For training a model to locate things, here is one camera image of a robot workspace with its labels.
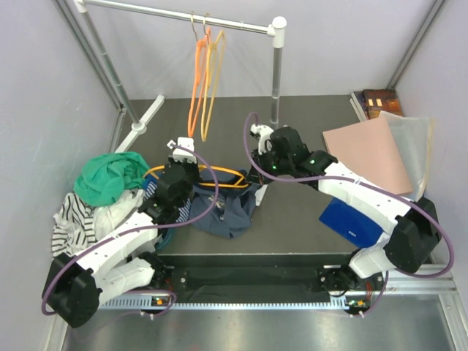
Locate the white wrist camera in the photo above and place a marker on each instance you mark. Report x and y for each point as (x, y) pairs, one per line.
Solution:
(182, 150)
(262, 133)

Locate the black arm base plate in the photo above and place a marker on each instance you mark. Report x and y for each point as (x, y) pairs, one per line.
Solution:
(262, 278)

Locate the grey white garment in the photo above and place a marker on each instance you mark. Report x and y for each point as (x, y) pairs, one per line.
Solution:
(108, 218)

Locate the navy blue tank top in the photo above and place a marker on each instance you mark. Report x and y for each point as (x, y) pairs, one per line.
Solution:
(231, 215)

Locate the yellow orange plastic hanger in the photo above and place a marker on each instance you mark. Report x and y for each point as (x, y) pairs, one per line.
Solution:
(240, 183)

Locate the pink folder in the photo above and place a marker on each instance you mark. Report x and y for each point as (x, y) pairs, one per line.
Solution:
(369, 150)

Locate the blue white striped shirt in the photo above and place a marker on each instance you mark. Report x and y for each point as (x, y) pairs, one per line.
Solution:
(184, 212)

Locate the orange velvet hanger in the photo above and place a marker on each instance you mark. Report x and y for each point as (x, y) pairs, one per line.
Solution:
(201, 51)

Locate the grey slotted cable duct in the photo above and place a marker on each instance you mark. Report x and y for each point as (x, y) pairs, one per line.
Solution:
(162, 302)

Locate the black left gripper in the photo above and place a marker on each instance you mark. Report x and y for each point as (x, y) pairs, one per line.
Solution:
(194, 167)

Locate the tan yellow velvet hanger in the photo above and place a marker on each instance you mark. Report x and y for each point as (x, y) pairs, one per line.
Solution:
(213, 64)

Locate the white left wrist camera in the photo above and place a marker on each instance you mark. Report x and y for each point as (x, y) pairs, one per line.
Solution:
(182, 150)

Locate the blue clipboard folder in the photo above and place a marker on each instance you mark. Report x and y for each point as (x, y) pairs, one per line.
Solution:
(351, 224)

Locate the blue laundry basin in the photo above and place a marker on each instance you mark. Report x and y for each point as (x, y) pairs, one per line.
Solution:
(165, 235)

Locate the brown book stack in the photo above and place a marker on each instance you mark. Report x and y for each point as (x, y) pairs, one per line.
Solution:
(370, 102)

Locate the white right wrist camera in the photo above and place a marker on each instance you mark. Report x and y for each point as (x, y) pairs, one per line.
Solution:
(262, 133)

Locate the black white striped shirt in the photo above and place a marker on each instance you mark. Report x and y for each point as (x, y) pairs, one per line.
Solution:
(73, 230)

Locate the green garment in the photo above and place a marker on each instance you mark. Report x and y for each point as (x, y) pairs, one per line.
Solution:
(103, 179)

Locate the translucent plastic folder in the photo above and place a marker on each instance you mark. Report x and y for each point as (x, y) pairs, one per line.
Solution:
(413, 137)

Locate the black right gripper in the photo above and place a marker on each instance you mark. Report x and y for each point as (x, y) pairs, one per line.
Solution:
(257, 177)

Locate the silver white clothes rack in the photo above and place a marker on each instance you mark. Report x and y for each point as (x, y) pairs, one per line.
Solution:
(275, 30)

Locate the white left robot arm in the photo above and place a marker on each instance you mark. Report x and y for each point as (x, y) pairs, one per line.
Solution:
(78, 285)

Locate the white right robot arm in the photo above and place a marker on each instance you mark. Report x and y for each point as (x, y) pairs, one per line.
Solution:
(408, 230)

